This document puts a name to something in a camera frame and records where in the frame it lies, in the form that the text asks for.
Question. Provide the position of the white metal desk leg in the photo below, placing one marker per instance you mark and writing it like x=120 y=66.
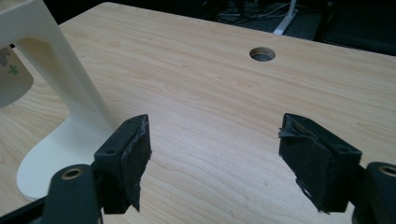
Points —
x=285 y=19

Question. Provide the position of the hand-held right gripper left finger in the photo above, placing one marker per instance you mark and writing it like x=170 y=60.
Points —
x=124 y=168

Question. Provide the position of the black chair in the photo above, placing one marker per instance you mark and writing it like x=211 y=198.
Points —
x=358 y=25

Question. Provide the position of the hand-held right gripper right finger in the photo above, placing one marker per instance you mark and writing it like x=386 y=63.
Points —
x=317 y=165

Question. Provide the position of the cream plastic stand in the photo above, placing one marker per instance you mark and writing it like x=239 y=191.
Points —
x=77 y=102

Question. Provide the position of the cream cup with clover print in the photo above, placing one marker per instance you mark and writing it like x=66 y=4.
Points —
x=12 y=81

